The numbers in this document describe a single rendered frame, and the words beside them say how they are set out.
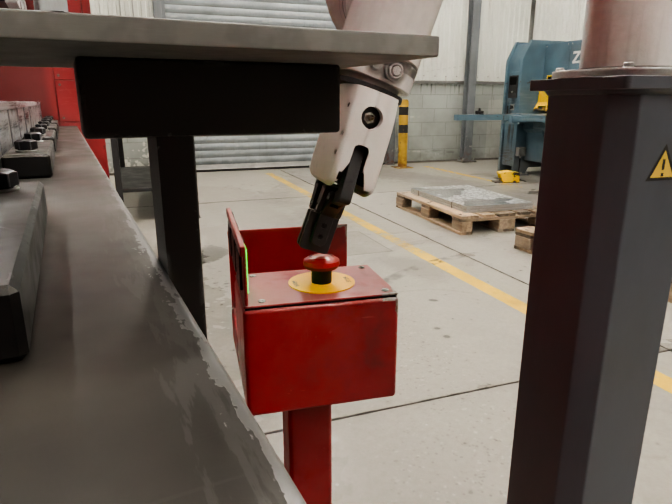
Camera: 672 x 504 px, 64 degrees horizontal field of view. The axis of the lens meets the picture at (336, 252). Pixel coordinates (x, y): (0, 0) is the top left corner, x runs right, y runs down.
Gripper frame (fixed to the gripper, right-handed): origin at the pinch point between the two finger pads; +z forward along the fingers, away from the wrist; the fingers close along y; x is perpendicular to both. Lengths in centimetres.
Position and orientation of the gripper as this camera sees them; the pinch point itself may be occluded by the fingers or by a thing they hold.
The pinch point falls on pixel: (317, 231)
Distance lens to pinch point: 56.6
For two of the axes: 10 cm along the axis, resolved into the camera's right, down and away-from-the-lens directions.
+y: -2.6, -2.6, 9.3
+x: -9.1, -2.6, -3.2
